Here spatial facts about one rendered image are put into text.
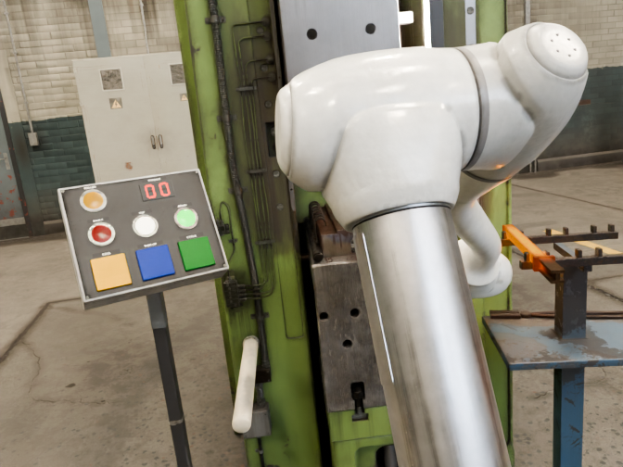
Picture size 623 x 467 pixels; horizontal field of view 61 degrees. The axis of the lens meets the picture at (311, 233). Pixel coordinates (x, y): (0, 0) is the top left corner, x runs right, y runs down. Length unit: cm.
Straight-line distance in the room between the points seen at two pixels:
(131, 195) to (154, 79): 544
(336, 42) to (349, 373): 90
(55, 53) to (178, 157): 203
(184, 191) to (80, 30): 630
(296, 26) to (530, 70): 95
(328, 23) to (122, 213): 69
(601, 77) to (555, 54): 890
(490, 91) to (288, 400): 142
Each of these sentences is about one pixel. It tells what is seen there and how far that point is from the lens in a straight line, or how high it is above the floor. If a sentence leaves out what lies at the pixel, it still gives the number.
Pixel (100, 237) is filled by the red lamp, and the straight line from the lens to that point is 131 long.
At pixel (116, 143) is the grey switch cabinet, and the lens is 683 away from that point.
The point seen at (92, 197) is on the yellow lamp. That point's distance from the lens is 134.
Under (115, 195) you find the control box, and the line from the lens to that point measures 135.
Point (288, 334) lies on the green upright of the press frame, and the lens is 171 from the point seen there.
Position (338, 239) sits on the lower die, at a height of 96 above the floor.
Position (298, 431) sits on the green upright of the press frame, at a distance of 187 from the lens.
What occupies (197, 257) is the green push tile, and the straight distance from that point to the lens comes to 131.
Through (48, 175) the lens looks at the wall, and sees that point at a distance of 769.
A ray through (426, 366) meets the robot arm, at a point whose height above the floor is 110.
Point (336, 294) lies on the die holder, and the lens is 145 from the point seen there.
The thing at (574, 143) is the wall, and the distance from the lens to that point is 924.
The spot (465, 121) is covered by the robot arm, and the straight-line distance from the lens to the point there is 54.
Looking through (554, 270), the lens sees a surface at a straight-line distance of 124.
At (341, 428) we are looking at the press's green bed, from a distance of 164.
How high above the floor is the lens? 133
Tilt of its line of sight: 14 degrees down
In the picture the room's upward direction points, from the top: 6 degrees counter-clockwise
